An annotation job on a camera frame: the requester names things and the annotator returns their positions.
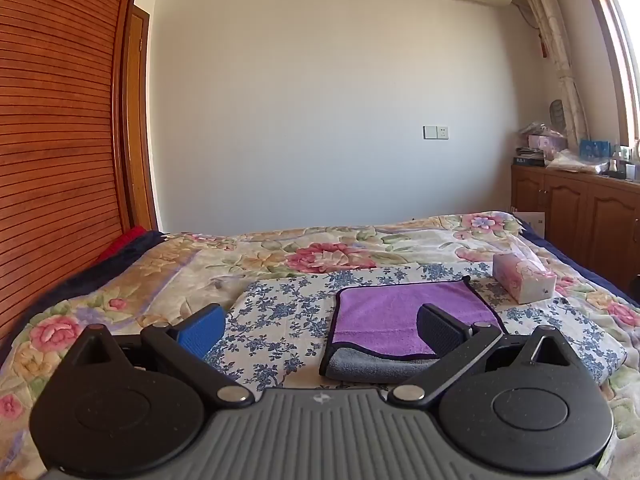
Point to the pink floral quilt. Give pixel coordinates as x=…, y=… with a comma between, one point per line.
x=320, y=255

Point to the small white bottle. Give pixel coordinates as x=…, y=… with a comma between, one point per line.
x=612, y=167

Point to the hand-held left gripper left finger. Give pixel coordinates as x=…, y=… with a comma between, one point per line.
x=202, y=332

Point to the white cardboard box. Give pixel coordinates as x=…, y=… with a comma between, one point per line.
x=532, y=222

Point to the patterned cream curtain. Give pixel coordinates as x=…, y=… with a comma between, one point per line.
x=560, y=60

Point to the grey hand fan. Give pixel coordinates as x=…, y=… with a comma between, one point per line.
x=558, y=115

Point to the white wall socket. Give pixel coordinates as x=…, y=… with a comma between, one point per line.
x=436, y=132

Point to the blue box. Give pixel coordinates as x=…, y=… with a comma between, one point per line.
x=595, y=149

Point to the wooden door frame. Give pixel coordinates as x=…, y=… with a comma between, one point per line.
x=137, y=135

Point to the wooden cabinet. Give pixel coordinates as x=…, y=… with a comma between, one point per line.
x=575, y=210

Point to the red cloth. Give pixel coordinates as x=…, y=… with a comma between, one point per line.
x=125, y=242

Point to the wooden window frame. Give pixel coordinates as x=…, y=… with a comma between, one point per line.
x=617, y=60

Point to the pink and white tissue box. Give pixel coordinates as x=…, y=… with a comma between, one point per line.
x=525, y=280

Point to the stack of books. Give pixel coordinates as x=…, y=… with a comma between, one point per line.
x=529, y=157

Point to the slatted wooden wardrobe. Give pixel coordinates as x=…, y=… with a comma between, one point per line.
x=50, y=135

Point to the clear plastic bag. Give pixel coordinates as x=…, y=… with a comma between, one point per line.
x=570, y=162

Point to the white cup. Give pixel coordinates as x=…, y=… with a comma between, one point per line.
x=630, y=172

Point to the black object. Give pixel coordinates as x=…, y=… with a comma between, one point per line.
x=636, y=287

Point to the red hanging tassel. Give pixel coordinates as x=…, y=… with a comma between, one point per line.
x=543, y=45

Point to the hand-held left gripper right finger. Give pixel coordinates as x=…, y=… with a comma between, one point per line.
x=440, y=332

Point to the blue floral cloth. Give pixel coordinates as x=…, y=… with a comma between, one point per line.
x=285, y=310

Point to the purple and grey towel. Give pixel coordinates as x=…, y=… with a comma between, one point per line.
x=380, y=315

